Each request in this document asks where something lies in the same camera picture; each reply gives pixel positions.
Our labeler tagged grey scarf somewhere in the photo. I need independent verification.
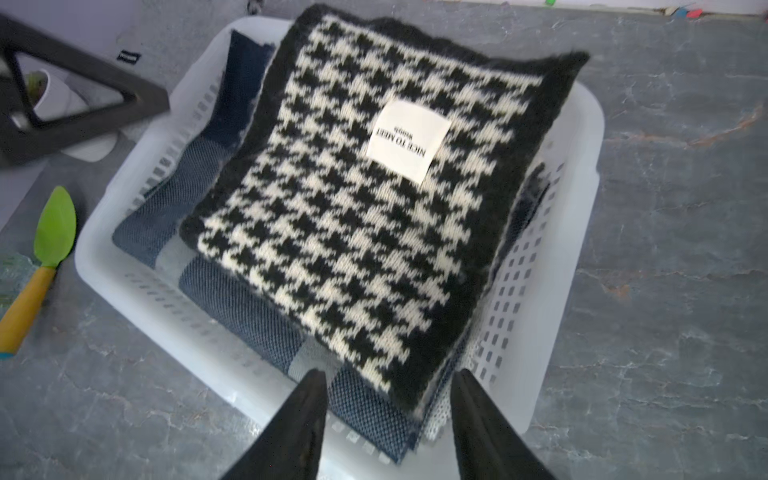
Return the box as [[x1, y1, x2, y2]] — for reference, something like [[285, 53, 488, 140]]
[[115, 12, 195, 87]]

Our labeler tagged white plastic perforated basket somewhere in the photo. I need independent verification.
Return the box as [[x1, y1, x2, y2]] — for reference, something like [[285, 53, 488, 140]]
[[75, 18, 604, 479]]

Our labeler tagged small potted green plant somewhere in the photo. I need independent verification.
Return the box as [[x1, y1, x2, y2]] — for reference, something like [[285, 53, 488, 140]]
[[24, 69, 118, 163]]

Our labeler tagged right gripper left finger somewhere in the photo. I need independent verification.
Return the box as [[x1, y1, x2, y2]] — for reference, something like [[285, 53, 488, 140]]
[[223, 369, 328, 480]]

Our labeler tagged small pink object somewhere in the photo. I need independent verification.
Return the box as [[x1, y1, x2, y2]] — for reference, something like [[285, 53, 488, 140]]
[[684, 9, 704, 19]]

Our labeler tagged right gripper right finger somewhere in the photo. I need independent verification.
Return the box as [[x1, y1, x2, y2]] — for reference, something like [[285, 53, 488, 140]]
[[450, 369, 554, 480]]

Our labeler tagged small houndstooth scarf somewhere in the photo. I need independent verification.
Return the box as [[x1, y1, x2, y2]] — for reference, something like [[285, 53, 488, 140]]
[[180, 4, 590, 416]]

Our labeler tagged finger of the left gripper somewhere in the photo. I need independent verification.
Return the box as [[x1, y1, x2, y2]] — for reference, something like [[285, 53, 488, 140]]
[[1, 15, 169, 167]]

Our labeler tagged navy blue striped scarf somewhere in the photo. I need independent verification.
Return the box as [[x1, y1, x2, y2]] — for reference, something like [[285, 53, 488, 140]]
[[113, 32, 454, 459]]

